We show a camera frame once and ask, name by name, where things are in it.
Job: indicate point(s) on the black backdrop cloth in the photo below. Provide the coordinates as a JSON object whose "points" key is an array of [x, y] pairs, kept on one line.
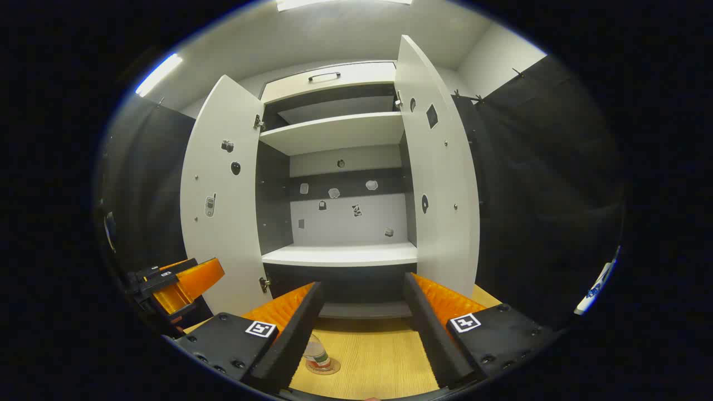
{"points": [[535, 195]]}

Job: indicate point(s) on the clear plastic bottle red label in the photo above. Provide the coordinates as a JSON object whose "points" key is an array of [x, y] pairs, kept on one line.
{"points": [[316, 351]]}

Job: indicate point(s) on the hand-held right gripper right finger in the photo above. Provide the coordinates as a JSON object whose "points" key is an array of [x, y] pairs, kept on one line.
{"points": [[437, 340]]}

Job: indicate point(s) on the white board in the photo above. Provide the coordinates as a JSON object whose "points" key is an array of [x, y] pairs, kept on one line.
{"points": [[585, 305]]}

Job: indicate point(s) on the white cabinet shelf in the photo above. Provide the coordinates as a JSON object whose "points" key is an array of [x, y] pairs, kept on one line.
{"points": [[334, 133], [340, 255]]}

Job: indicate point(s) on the small blue object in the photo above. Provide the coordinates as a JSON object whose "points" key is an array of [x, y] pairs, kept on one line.
{"points": [[596, 288]]}

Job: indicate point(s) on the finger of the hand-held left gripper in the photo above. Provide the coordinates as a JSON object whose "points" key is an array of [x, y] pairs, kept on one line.
{"points": [[167, 267], [200, 278]]}

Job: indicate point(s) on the round wooden coaster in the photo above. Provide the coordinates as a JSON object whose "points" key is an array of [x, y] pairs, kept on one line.
{"points": [[334, 366]]}

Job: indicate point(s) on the ceiling light panel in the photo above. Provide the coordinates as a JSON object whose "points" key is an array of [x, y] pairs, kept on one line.
{"points": [[159, 74], [334, 3]]}

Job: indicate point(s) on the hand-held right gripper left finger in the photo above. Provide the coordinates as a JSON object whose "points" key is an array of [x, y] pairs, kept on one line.
{"points": [[295, 334]]}

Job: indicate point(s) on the white drawer front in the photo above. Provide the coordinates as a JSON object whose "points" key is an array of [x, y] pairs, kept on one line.
{"points": [[362, 78]]}

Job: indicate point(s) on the white cabinet door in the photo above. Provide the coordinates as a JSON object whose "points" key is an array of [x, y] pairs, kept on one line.
{"points": [[440, 167], [223, 245]]}

